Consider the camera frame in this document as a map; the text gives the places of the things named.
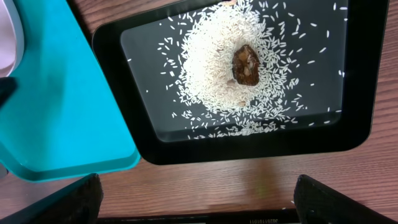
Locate brown food chunk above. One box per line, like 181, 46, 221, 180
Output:
232, 44, 260, 86

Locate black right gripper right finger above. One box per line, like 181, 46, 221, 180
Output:
294, 175, 395, 224

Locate pile of rice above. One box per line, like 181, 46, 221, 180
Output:
126, 0, 348, 140

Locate black food waste tray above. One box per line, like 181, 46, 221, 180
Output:
92, 0, 389, 165

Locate teal plastic tray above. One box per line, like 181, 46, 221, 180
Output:
1, 0, 141, 182

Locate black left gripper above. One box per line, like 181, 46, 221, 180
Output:
0, 77, 17, 107

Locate large white pink plate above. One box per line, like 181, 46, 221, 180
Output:
1, 0, 25, 78

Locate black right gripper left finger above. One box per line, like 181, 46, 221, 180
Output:
1, 174, 103, 224

